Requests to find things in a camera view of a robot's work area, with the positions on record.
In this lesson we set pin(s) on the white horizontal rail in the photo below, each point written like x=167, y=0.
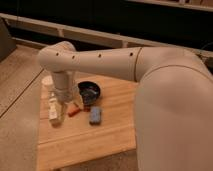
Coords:
x=76, y=33

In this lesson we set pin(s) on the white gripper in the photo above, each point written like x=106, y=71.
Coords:
x=71, y=95

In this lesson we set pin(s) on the grey object at left edge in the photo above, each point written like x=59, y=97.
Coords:
x=7, y=44

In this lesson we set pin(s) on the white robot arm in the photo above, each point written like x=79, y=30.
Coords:
x=173, y=111

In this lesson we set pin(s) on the wooden table board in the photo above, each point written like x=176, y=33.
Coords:
x=77, y=141

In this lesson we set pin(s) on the dark ceramic bowl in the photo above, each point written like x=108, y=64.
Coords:
x=89, y=91

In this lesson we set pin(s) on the white plastic bottle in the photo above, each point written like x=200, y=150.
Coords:
x=55, y=110

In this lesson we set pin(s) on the blue sponge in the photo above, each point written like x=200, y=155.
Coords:
x=95, y=115

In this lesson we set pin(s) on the white round cup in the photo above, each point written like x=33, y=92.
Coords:
x=47, y=82

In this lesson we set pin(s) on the red pepper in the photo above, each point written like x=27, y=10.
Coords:
x=73, y=111

